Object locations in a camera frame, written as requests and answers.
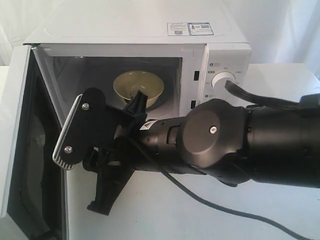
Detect white microwave door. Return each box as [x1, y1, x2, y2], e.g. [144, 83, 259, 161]
[0, 45, 68, 240]

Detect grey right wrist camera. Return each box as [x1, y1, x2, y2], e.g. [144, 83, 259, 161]
[52, 87, 106, 171]

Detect left warning label sticker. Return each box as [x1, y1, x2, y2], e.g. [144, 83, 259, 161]
[167, 22, 190, 36]

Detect warning label sticker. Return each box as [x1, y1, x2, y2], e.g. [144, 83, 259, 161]
[188, 22, 214, 36]
[167, 22, 190, 36]

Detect white microwave oven body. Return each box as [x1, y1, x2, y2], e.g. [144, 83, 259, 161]
[23, 9, 252, 240]

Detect cream ceramic bowl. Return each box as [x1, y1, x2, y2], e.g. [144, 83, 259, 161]
[113, 70, 165, 108]

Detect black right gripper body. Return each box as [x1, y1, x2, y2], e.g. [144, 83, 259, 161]
[82, 104, 147, 173]

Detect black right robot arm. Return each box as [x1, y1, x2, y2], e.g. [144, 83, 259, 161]
[82, 90, 320, 215]

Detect upper white control knob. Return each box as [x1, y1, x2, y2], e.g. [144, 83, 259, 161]
[211, 71, 236, 91]

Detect right warning label sticker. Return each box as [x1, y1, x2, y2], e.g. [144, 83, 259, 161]
[188, 22, 214, 36]

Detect black camera cable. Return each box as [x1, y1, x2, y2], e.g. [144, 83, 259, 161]
[119, 136, 308, 240]

